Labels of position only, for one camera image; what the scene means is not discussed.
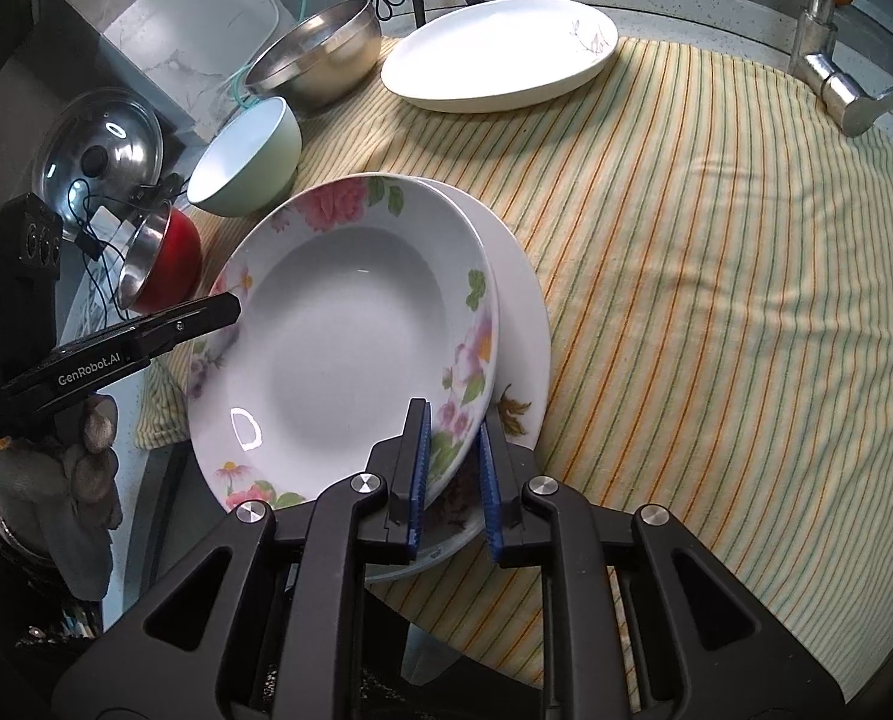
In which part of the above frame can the branch print white plate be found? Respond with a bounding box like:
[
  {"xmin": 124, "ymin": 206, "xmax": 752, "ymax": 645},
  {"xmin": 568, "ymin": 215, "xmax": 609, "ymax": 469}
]
[{"xmin": 381, "ymin": 0, "xmax": 619, "ymax": 114}]

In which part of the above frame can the yellow striped cloth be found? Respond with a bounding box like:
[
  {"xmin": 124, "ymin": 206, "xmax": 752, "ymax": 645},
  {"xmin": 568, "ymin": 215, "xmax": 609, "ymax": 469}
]
[{"xmin": 135, "ymin": 34, "xmax": 893, "ymax": 691}]

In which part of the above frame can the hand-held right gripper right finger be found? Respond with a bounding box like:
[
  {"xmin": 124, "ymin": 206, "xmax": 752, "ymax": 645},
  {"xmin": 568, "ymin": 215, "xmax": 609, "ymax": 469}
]
[{"xmin": 478, "ymin": 409, "xmax": 846, "ymax": 720}]

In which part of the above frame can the person's left hand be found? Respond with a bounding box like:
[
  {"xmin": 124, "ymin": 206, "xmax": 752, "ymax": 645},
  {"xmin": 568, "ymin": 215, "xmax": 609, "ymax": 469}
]
[{"xmin": 0, "ymin": 394, "xmax": 125, "ymax": 584}]

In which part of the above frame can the pale blue-green bowl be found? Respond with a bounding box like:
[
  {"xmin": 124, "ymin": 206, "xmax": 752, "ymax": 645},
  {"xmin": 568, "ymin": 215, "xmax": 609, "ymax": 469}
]
[{"xmin": 187, "ymin": 97, "xmax": 302, "ymax": 218}]

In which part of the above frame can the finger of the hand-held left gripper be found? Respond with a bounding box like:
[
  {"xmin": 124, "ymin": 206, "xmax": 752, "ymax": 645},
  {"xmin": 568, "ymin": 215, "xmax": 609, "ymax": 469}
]
[{"xmin": 136, "ymin": 292, "xmax": 242, "ymax": 358}]

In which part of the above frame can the large stainless steel bowl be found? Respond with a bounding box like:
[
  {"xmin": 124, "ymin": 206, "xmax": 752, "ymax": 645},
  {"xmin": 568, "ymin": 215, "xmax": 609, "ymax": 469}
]
[{"xmin": 244, "ymin": 0, "xmax": 383, "ymax": 110}]

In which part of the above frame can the red steel-lined bowl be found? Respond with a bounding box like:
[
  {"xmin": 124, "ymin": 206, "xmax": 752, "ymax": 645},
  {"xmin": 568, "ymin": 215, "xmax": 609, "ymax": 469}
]
[{"xmin": 116, "ymin": 206, "xmax": 205, "ymax": 314}]

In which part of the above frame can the steel pot lid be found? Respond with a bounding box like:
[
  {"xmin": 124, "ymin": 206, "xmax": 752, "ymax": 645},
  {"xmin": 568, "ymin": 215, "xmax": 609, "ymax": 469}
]
[{"xmin": 32, "ymin": 88, "xmax": 166, "ymax": 223}]

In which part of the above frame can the floral print white plate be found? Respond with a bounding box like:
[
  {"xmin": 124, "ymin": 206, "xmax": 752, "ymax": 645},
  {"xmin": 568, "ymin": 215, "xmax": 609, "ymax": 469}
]
[{"xmin": 185, "ymin": 174, "xmax": 501, "ymax": 515}]

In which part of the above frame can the thin black cable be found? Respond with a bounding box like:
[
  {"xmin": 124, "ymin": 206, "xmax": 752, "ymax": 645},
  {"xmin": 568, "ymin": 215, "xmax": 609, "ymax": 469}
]
[{"xmin": 66, "ymin": 176, "xmax": 187, "ymax": 310}]

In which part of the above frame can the chrome kitchen faucet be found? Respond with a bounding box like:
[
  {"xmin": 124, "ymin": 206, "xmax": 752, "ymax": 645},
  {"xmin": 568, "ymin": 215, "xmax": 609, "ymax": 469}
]
[{"xmin": 787, "ymin": 0, "xmax": 893, "ymax": 138}]

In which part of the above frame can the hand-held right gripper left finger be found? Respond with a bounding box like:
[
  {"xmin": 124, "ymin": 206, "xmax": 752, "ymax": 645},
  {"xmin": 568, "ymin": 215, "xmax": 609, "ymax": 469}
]
[{"xmin": 52, "ymin": 397, "xmax": 433, "ymax": 720}]

